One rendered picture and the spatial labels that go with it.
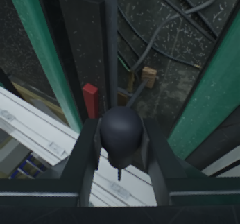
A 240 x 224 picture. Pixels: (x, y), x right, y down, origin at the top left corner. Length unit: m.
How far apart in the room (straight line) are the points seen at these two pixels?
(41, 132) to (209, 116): 0.42
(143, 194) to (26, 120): 0.37
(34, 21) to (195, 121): 0.21
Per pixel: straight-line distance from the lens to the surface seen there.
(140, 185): 0.42
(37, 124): 0.52
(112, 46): 0.61
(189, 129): 0.20
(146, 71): 1.32
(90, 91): 0.76
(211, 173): 0.24
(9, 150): 9.84
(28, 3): 0.23
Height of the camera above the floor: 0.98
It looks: 31 degrees down
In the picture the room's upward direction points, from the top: 144 degrees counter-clockwise
